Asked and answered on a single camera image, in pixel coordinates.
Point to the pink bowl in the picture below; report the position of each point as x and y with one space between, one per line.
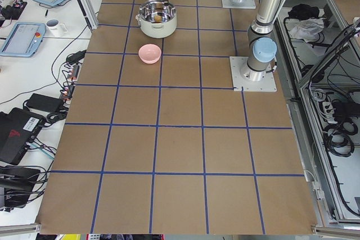
149 53

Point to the white mug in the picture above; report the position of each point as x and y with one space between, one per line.
57 28

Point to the teach pendant near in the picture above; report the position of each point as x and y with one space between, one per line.
24 39

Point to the black power brick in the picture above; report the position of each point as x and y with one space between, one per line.
44 103

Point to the pale green electric pot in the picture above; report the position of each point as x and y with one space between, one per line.
145 18

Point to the brown egg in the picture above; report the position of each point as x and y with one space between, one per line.
158 18

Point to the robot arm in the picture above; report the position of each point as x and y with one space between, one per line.
262 48

